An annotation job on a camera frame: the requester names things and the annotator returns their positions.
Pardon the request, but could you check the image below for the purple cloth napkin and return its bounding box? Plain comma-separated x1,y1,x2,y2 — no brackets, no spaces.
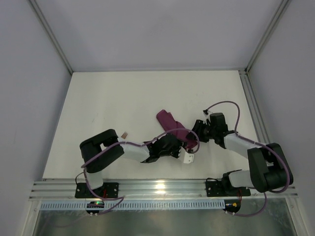
156,110,197,149

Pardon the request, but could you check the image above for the copper fork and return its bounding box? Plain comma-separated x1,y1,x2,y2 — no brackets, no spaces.
121,132,128,139

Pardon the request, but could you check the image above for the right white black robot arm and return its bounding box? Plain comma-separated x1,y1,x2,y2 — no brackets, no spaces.
187,113,293,193

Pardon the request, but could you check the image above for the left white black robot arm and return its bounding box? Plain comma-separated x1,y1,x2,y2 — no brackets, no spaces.
79,129,187,190

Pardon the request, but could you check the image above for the right black controller board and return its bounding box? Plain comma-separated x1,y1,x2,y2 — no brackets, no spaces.
223,201,241,214

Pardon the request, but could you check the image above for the black controller board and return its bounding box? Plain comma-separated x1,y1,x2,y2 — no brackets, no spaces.
86,201,104,215
223,201,241,214

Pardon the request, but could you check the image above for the left black controller board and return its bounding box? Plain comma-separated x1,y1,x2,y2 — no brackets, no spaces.
86,201,104,215

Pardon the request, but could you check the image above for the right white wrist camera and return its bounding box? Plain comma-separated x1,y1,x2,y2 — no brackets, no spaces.
203,110,212,117

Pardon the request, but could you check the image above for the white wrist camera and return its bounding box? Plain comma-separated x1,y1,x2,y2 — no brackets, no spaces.
179,150,194,164
203,110,212,117

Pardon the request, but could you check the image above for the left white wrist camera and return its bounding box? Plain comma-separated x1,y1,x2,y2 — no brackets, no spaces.
179,150,194,164

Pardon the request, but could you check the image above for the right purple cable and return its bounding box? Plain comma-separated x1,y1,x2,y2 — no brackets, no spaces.
203,100,295,192

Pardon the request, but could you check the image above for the right aluminium side rail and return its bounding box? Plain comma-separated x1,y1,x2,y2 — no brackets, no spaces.
238,70,270,143

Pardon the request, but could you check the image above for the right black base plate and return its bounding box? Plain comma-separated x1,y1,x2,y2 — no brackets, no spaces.
205,178,251,197

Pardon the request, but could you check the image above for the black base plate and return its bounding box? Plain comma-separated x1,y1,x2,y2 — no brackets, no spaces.
205,178,251,197
75,182,119,199

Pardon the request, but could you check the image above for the slotted grey cable duct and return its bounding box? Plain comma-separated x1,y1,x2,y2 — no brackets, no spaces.
40,200,225,210

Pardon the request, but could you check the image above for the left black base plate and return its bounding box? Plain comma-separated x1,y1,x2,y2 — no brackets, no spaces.
75,182,119,199

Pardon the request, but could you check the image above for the right aluminium corner post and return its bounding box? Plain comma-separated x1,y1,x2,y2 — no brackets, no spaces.
245,0,292,73

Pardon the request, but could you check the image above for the aluminium corner post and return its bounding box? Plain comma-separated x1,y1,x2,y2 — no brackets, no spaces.
27,0,74,75
245,0,292,73

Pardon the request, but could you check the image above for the left aluminium corner post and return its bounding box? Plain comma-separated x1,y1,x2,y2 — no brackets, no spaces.
27,0,74,75

